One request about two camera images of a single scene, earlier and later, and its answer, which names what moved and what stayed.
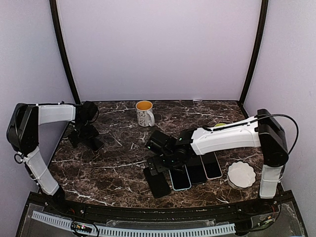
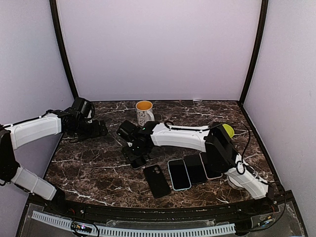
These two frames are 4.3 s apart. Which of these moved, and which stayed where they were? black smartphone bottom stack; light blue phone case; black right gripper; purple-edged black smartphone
Moved: black right gripper; black smartphone bottom stack
Stayed: purple-edged black smartphone; light blue phone case
